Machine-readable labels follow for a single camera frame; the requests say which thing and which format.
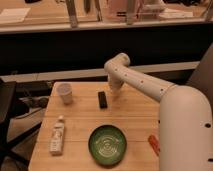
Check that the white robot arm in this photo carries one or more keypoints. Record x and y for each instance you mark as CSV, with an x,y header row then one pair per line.
x,y
185,117

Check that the black rectangular block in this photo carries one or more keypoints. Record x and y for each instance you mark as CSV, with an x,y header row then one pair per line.
x,y
102,100

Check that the green glass plate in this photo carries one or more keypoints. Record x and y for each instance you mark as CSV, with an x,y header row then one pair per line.
x,y
107,145

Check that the white squeeze bottle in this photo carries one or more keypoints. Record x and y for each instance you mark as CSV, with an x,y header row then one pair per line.
x,y
56,142

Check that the orange marker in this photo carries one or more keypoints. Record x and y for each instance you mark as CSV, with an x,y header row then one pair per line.
x,y
154,144

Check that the dark chair at right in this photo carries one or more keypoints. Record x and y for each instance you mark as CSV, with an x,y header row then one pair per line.
x,y
202,76

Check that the black chair at left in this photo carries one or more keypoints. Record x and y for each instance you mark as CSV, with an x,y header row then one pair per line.
x,y
10,107

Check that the white paper sheet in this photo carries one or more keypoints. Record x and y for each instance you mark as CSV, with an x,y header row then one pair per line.
x,y
13,15

